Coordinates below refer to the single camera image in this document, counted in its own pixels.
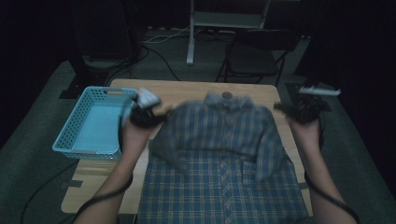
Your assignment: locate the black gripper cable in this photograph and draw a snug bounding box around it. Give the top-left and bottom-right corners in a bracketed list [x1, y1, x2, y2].
[73, 174, 134, 224]
[304, 172, 361, 224]

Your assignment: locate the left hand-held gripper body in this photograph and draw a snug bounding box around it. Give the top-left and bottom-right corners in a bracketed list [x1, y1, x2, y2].
[128, 88, 167, 129]

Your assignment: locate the white desk frame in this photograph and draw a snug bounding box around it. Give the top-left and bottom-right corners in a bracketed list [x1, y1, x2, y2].
[186, 0, 272, 65]

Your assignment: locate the blue plaid shirt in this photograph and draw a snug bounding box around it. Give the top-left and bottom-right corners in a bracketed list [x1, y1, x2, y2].
[136, 91, 309, 224]

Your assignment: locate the black folding chair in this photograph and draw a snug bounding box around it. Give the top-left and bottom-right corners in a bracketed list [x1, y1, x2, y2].
[214, 29, 302, 87]

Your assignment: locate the white floor cable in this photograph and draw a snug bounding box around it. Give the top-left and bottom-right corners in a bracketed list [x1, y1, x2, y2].
[143, 26, 191, 45]

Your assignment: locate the black equipment stand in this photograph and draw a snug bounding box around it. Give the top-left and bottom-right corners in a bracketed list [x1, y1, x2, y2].
[59, 0, 145, 100]

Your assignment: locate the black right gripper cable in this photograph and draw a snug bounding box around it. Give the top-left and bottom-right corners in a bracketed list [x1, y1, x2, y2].
[304, 172, 361, 224]

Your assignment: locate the dark tape strip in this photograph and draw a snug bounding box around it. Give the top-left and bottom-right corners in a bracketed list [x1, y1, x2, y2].
[60, 179, 84, 189]

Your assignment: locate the black floor cable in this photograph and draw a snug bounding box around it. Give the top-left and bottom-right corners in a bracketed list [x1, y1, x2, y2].
[20, 160, 78, 224]

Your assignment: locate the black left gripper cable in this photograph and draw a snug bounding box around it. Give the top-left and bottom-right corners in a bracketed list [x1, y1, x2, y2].
[73, 174, 134, 224]

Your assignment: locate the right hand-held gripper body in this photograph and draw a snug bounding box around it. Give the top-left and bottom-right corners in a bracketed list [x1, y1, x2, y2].
[288, 86, 342, 125]

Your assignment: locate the light blue plastic basket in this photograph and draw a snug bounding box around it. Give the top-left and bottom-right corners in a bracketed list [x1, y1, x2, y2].
[51, 86, 138, 161]

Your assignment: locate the person's right hand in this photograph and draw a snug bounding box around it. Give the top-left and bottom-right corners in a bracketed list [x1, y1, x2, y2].
[286, 115, 323, 147]

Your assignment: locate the person's left hand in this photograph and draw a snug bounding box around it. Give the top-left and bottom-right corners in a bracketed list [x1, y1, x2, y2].
[120, 115, 156, 148]

